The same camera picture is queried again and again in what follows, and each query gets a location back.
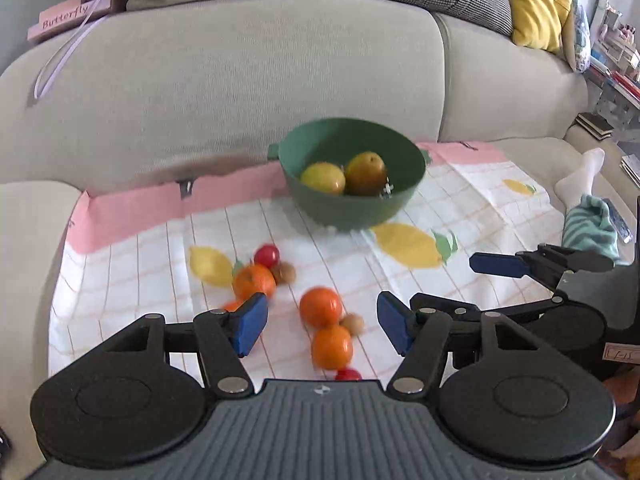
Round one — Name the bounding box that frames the stack of books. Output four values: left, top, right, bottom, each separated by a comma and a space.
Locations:
574, 111, 615, 139

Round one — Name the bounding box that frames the green plastic bowl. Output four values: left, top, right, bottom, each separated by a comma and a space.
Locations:
267, 117, 432, 233

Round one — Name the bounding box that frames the brown walnut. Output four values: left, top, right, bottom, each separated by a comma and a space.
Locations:
340, 312, 366, 337
271, 261, 297, 286

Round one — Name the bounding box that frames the teal striped cloth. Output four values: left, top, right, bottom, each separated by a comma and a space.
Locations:
562, 195, 623, 263

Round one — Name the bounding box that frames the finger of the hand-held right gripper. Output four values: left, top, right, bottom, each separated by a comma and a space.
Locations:
469, 244, 617, 289
409, 292, 565, 322

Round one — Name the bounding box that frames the yellow-red mango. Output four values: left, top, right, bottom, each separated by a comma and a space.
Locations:
345, 151, 389, 197

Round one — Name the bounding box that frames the beige fabric sofa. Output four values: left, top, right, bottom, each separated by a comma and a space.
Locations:
0, 5, 640, 411

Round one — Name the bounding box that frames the cluttered white shelf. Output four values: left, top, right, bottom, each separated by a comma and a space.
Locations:
585, 0, 640, 113

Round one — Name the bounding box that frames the light blue patterned cushion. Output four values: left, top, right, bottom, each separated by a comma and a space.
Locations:
569, 0, 593, 73

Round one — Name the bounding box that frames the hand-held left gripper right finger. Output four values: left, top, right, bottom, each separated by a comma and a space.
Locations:
376, 291, 543, 396

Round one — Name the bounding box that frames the person's white socked foot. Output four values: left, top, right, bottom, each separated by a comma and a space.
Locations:
554, 148, 607, 211

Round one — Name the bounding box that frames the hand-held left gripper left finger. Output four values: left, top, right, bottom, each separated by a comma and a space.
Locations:
100, 292, 271, 396

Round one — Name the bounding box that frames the white ribbon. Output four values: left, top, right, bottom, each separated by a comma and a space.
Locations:
34, 0, 103, 100

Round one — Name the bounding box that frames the lemon print checked mat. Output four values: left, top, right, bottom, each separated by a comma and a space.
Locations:
47, 140, 571, 383

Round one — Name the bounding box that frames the yellow lemon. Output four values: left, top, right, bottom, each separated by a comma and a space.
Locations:
300, 161, 347, 196

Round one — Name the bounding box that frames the yellow cushion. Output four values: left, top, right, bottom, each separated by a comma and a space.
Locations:
499, 0, 575, 54

